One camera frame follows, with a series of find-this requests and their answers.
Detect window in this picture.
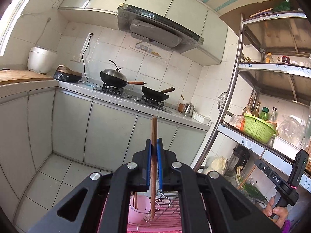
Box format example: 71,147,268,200
0,0,45,56

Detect pink plastic cup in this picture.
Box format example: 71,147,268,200
128,194,151,224

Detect black wok with lid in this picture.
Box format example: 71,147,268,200
100,60,147,88

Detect glass wall shelf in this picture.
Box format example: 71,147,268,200
129,42,163,59

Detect wooden cutting board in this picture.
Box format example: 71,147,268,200
0,70,54,85

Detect person's right hand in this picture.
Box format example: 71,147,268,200
262,195,289,224

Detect white rice cooker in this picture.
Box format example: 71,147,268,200
27,47,58,74

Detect brown pot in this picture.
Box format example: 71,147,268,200
178,95,187,113

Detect napa cabbage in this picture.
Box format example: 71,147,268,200
205,156,227,175

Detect metal mesh strainer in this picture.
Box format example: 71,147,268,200
217,92,231,117

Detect brown wooden chopstick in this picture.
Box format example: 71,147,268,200
237,166,255,190
151,116,158,219

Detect grey base cabinets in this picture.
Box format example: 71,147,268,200
0,84,209,209

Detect brown glass bottle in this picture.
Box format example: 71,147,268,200
243,97,254,116
251,101,261,117

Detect white plastic container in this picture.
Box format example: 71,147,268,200
272,135,302,154

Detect steel kettle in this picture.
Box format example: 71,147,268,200
183,102,196,116

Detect clear bottle dark cap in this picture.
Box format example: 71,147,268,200
268,107,278,129

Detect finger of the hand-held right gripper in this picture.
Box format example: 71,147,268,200
254,158,268,175

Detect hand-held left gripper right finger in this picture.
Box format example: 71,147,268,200
157,138,283,233

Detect black power cable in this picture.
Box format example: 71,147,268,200
81,33,94,83

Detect black blender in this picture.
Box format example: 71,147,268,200
227,146,251,175

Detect wire utensil rack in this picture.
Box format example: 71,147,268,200
128,190,182,233

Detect black electric cooker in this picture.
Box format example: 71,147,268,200
53,65,82,82

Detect metal storage shelf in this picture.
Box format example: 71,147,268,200
193,11,311,195

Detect range hood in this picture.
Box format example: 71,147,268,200
117,3,204,54

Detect black open wok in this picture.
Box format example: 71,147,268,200
142,85,175,102

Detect clear plastic bag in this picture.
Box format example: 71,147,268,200
277,115,307,148

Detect green onions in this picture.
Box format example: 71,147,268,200
236,166,268,204

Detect gas stove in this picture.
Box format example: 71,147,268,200
93,84,173,113

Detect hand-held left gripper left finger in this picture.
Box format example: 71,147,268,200
28,138,156,233

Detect white rectangular dish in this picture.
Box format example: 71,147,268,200
192,111,212,125

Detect green plastic basket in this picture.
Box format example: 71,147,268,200
243,115,277,144

